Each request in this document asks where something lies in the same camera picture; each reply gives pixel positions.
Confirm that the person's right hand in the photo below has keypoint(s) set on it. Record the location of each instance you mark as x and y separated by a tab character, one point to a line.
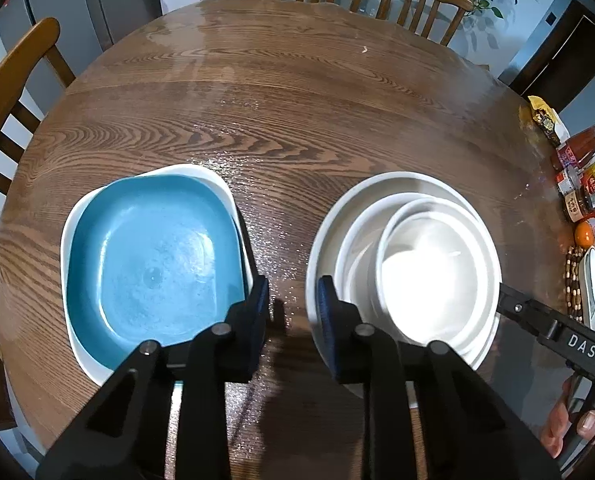
557	425

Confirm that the small white labelled jar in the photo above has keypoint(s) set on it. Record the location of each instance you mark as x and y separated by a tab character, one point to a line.
567	180

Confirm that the medium white bowl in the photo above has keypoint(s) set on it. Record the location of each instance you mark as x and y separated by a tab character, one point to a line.
360	245

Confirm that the white ramekin cup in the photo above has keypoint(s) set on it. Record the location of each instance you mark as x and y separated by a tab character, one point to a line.
427	285

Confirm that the large grey bowl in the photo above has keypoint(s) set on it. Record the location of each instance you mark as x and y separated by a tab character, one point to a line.
327	240

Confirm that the orange fruit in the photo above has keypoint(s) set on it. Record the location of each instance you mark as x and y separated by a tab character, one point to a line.
585	234

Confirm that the wooden beaded trivet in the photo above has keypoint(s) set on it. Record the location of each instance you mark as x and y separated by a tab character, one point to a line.
573	280

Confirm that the small blue patterned square plate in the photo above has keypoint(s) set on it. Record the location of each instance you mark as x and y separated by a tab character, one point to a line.
246	265

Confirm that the dark wooden door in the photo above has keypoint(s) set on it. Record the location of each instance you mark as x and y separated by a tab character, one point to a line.
562	55

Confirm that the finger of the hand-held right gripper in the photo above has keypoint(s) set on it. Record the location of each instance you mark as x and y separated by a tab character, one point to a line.
527	312

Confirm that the yellow snack packet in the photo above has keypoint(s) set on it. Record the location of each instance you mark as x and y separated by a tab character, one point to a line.
547	120

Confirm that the brown paste jar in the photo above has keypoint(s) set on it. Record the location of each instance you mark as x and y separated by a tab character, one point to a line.
575	207

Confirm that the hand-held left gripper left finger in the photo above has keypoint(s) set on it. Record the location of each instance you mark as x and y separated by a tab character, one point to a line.
257	305

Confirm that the black wall switch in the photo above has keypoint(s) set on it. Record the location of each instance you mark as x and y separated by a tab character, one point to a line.
551	19

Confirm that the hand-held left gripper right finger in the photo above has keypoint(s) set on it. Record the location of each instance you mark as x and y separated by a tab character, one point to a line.
327	320

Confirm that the white bowl with dark rim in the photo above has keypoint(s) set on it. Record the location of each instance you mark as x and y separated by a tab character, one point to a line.
593	275

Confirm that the large blue patterned square plate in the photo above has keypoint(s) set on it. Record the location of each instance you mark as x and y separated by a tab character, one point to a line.
85	360

